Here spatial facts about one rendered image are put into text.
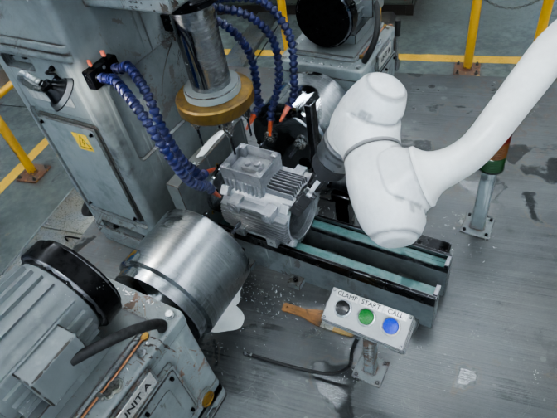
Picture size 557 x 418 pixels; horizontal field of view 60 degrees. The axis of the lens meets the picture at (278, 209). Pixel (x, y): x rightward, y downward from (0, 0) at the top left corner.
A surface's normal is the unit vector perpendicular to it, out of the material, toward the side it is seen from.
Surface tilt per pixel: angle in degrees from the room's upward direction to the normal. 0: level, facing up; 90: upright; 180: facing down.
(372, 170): 26
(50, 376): 90
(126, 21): 90
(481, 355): 0
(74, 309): 67
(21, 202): 0
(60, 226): 0
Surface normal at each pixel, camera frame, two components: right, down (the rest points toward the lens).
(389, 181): -0.34, -0.33
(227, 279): 0.81, 0.10
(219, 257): 0.62, -0.18
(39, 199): -0.15, -0.69
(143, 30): 0.87, 0.26
